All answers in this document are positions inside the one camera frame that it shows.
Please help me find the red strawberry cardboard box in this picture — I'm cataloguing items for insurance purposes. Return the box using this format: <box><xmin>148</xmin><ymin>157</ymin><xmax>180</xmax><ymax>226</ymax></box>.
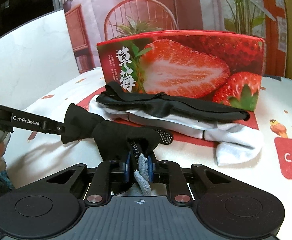
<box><xmin>97</xmin><ymin>30</ymin><xmax>265</xmax><ymax>111</ymax></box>

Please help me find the white marble board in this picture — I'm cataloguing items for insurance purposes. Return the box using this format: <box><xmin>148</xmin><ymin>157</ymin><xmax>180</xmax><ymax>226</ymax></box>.
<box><xmin>0</xmin><ymin>10</ymin><xmax>79</xmax><ymax>109</ymax></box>

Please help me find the black dotted glove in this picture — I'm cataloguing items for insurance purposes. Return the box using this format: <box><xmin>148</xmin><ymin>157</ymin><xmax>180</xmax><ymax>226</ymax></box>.
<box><xmin>61</xmin><ymin>103</ymin><xmax>174</xmax><ymax>196</ymax></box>

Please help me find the black eye mask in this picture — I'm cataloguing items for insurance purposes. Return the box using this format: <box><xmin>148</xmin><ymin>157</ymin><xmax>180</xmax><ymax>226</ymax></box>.
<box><xmin>96</xmin><ymin>81</ymin><xmax>250</xmax><ymax>122</ymax></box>

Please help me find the grey knitted cloth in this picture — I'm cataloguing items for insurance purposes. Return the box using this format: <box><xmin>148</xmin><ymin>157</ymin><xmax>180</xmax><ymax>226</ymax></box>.
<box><xmin>134</xmin><ymin>153</ymin><xmax>152</xmax><ymax>196</ymax></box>

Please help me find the cartoon print table cloth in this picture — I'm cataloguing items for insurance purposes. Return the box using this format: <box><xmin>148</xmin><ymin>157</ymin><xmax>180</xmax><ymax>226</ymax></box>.
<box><xmin>4</xmin><ymin>67</ymin><xmax>292</xmax><ymax>240</ymax></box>

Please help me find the white sock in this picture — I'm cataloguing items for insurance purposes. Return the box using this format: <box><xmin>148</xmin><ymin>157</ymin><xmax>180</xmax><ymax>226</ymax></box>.
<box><xmin>203</xmin><ymin>124</ymin><xmax>262</xmax><ymax>166</ymax></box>

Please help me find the white cloth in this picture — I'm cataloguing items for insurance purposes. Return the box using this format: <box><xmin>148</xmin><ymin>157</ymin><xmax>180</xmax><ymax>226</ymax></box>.
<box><xmin>89</xmin><ymin>96</ymin><xmax>236</xmax><ymax>139</ymax></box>

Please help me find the printed living room backdrop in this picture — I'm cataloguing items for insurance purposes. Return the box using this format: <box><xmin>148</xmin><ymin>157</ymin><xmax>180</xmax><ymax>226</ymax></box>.
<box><xmin>53</xmin><ymin>0</ymin><xmax>287</xmax><ymax>76</ymax></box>

